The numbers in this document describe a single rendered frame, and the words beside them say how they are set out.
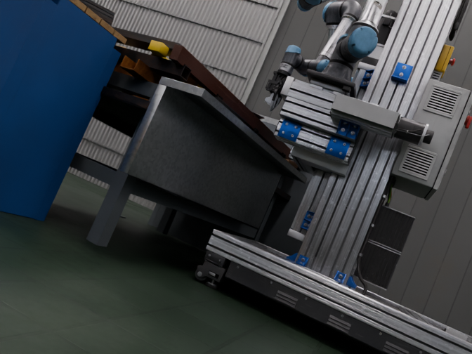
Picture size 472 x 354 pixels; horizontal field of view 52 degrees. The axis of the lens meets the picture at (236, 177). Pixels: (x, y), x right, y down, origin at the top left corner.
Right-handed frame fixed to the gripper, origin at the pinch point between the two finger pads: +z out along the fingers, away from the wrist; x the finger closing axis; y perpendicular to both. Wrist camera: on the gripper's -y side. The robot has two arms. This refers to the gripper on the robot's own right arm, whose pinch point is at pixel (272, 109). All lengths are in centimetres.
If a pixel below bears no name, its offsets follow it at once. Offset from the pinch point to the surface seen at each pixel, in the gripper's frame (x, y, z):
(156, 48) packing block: 82, 16, 11
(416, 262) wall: -292, -68, 30
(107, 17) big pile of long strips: 92, 35, 8
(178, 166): 57, 1, 49
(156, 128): 79, 2, 40
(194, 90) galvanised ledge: 85, -11, 24
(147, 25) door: -225, 314, -114
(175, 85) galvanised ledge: 84, -2, 24
